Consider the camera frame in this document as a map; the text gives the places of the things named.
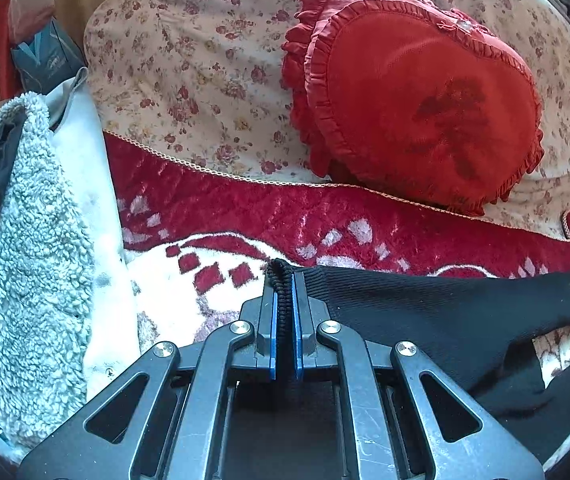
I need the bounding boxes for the red heart-shaped frilled pillow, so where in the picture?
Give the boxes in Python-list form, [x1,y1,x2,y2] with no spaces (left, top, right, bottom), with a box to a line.
[281,0,546,216]

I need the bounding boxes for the black pants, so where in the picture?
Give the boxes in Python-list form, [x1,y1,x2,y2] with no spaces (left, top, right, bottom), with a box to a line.
[264,258,570,423]

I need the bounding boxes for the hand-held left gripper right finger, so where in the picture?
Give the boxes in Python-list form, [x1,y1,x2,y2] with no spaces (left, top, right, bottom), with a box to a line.
[291,274,546,480]

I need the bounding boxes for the white fleece-lined jacket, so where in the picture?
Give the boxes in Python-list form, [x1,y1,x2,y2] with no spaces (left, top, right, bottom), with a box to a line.
[0,67,141,466]

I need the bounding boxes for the pink cloth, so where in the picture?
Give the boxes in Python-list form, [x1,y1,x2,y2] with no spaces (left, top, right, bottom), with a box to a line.
[10,0,62,43]

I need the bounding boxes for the red and white plush blanket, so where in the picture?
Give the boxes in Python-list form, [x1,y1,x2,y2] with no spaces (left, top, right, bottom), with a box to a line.
[102,130,570,391]

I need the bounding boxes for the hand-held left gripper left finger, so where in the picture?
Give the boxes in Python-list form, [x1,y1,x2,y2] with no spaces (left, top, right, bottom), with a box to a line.
[18,274,279,480]

